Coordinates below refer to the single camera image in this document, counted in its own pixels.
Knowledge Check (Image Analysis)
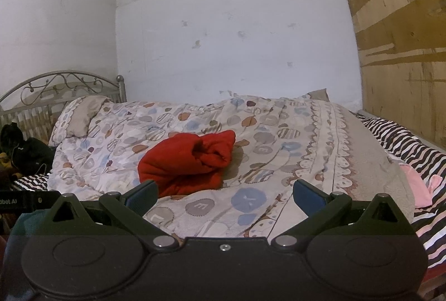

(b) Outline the red long-sleeve top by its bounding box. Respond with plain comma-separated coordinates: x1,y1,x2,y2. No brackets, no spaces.
138,130,236,198

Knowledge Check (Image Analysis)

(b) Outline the pink cloth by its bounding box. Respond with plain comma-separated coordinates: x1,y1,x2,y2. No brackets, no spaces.
400,164,443,208

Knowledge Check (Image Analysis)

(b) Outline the black bag pile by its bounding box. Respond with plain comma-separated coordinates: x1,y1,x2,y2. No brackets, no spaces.
1,122,54,187

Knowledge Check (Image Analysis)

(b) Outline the patterned circle print duvet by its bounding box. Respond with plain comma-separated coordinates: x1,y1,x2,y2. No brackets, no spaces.
48,95,415,238

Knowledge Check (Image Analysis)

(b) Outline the black white striped bedsheet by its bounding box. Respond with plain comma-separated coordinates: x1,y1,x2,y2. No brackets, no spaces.
357,114,445,269

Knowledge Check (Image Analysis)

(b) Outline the patterned pillow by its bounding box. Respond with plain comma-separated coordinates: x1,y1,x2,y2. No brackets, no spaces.
49,95,109,148

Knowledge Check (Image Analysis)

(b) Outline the teal blue garment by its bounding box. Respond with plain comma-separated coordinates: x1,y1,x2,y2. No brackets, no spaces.
1,210,49,254

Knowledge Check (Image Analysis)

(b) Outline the grey metal bed headboard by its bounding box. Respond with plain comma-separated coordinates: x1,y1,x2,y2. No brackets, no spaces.
1,70,127,142

